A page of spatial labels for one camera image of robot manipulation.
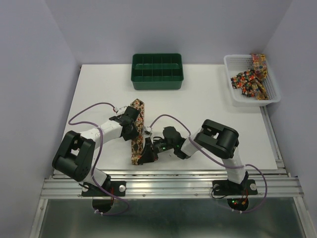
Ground purple cable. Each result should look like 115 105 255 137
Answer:
68 102 131 216
150 114 268 214

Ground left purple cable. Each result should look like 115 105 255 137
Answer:
68 102 131 216

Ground dark multicolour dotted tie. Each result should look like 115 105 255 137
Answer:
230 69 255 97

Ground paisley patterned tie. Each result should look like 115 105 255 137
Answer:
130 99 145 165

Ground green compartment organizer box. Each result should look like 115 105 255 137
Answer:
131 53 184 90

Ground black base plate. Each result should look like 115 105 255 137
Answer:
212 179 258 196
81 180 126 197

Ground yellow patterned tie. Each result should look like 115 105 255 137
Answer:
251 54 268 100

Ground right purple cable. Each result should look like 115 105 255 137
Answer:
150 114 268 214

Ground aluminium rail frame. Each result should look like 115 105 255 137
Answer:
41 106 304 199

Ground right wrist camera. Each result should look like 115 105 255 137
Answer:
143 126 153 137

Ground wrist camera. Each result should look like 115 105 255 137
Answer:
143 126 153 137
113 106 127 114

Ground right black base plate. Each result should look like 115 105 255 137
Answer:
212 179 258 196

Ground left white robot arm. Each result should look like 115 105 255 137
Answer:
52 106 140 199

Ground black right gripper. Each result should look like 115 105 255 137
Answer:
137 137 175 165

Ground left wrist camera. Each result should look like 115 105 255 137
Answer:
113 106 127 114

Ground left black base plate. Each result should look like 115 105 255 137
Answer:
81 180 126 197

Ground white perforated plastic basket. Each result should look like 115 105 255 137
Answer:
223 54 281 107

